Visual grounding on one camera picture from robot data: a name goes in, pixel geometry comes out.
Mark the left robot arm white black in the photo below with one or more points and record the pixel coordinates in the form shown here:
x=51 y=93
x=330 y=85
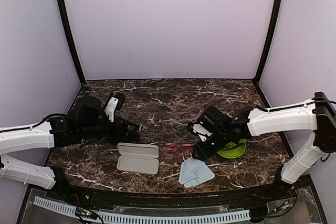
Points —
x=89 y=118

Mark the black front rail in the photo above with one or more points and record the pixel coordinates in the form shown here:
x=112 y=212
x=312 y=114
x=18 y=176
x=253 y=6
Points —
x=95 y=198

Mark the black glasses case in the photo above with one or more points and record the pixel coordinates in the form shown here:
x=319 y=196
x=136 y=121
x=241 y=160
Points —
x=128 y=137

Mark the pink glasses case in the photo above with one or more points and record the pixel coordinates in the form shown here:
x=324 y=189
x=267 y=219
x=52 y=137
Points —
x=138 y=158

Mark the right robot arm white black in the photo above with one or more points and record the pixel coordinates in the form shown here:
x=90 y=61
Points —
x=216 y=130

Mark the right black frame post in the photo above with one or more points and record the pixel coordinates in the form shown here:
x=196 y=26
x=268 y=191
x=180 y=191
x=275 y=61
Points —
x=268 y=41

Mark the pink translucent sunglasses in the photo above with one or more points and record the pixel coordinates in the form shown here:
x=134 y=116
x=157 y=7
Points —
x=175 y=147

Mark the black frame post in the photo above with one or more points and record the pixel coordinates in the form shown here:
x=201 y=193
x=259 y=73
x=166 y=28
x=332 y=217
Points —
x=268 y=41
x=70 y=40

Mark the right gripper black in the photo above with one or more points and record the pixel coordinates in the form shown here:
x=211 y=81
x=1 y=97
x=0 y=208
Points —
x=203 y=152

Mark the green plate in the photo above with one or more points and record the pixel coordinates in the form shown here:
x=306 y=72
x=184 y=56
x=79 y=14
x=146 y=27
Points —
x=232 y=152

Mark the white slotted cable duct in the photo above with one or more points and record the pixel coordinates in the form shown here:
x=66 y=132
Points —
x=103 y=216

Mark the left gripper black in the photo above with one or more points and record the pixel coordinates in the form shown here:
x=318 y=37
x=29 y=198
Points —
x=118 y=125

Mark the left black frame post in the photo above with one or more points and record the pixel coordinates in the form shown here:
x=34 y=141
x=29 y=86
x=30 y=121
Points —
x=70 y=40

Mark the light blue cloth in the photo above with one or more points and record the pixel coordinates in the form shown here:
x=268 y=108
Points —
x=194 y=172

